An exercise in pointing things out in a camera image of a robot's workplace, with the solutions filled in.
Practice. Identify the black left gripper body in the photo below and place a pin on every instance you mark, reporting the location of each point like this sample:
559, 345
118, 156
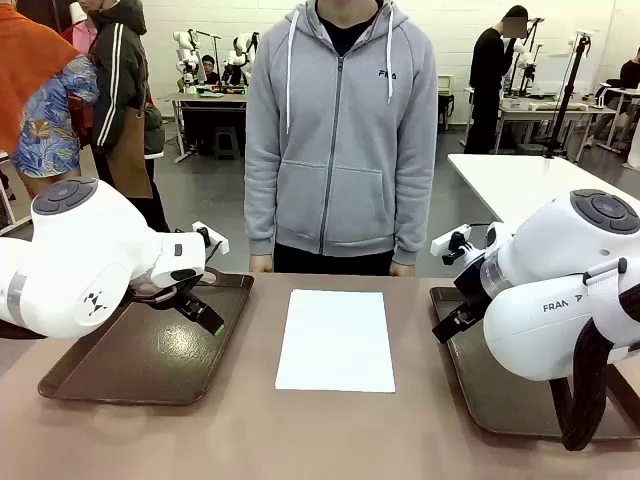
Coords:
185, 276

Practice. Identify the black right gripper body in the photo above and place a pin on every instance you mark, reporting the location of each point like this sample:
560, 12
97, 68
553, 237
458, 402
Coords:
472, 282

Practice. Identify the white A4 paper sheet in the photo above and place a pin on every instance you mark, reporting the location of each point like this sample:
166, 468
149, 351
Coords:
335, 340

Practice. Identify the person's left forearm grey sleeve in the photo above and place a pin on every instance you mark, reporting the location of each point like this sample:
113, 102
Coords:
412, 215

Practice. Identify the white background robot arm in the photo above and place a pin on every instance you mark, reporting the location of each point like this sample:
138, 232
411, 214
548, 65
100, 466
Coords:
182, 50

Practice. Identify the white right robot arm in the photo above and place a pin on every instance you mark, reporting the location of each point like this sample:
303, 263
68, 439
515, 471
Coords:
540, 320

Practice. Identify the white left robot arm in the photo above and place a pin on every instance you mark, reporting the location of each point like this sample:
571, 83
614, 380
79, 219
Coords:
75, 240

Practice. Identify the person's right forearm grey sleeve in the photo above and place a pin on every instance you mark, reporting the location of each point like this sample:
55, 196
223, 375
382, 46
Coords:
260, 210

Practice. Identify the person's left hand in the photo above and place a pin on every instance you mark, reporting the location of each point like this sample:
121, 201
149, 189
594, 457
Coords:
402, 270

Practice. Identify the person's right hand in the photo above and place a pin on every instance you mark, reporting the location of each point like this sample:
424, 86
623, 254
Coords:
261, 265

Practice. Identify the brown plastic serving tray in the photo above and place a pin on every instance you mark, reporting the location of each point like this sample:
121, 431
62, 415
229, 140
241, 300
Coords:
510, 410
150, 360

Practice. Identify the white rounded table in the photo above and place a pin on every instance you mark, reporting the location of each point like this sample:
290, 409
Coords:
500, 180

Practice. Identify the grey plastic stool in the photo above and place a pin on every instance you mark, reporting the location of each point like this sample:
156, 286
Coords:
226, 135

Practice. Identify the grey background work table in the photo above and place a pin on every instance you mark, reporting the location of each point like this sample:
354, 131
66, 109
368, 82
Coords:
215, 97

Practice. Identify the person in grey hoodie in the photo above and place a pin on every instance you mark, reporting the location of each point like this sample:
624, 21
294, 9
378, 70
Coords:
340, 150

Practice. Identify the white background desk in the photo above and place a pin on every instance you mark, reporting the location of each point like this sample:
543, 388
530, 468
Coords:
540, 107

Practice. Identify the beige box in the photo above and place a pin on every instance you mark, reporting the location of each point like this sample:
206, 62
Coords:
445, 85

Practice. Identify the bystander in black clothes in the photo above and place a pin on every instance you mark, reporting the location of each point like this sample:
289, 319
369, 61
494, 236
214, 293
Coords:
487, 75

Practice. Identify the seated man with glasses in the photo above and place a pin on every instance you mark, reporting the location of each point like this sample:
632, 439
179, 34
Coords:
209, 67

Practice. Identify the bystander green striped jacket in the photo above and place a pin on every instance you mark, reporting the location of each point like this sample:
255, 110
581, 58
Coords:
117, 75

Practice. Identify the white robot beside black stand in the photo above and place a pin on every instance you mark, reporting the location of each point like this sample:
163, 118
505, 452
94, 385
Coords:
525, 60

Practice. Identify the seated person in dark top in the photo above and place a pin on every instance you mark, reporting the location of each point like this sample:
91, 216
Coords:
631, 75

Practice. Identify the mannequin in pink top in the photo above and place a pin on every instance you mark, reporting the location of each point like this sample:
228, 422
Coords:
82, 35

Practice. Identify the bystander in orange top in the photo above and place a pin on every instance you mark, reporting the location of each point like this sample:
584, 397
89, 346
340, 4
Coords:
30, 55

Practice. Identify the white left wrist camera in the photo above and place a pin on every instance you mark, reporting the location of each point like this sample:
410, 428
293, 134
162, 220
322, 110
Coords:
220, 244

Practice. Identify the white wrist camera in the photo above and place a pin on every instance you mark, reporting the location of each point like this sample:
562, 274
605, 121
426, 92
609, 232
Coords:
445, 241
220, 244

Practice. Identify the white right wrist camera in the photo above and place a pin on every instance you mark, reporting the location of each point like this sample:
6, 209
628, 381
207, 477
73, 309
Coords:
445, 241

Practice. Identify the white side table frame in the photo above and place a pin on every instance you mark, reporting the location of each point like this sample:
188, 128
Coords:
15, 226

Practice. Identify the black camera tripod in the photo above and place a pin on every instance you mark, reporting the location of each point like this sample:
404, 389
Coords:
570, 85

